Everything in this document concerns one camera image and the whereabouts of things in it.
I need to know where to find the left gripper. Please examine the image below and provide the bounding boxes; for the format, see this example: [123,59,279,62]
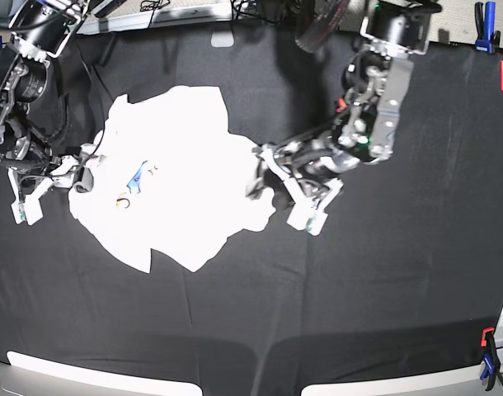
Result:
[247,138,342,209]

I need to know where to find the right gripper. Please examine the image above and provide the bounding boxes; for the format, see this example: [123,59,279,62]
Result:
[7,143,100,194]

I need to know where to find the white t-shirt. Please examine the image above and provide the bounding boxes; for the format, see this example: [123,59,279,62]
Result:
[68,86,275,273]

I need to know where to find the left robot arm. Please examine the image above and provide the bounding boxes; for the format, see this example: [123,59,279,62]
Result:
[247,1,442,207]

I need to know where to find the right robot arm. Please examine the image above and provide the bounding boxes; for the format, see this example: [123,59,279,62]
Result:
[0,1,92,195]

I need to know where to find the dark box top left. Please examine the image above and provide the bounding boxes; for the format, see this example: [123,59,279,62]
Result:
[89,0,126,19]

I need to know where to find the black table cloth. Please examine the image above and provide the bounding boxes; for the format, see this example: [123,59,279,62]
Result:
[0,44,503,395]

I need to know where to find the blue clamp top right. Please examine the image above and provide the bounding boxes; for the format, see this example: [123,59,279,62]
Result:
[474,1,501,54]

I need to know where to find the blue red clamp bottom right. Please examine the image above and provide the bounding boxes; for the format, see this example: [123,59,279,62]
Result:
[479,327,498,392]

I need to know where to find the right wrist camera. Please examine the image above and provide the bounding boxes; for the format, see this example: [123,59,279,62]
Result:
[11,178,53,226]

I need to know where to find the black red cable bundle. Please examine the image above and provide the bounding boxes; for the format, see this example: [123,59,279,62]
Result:
[294,0,351,54]

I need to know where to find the black cable on floor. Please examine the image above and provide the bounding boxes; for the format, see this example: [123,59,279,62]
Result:
[139,0,170,29]

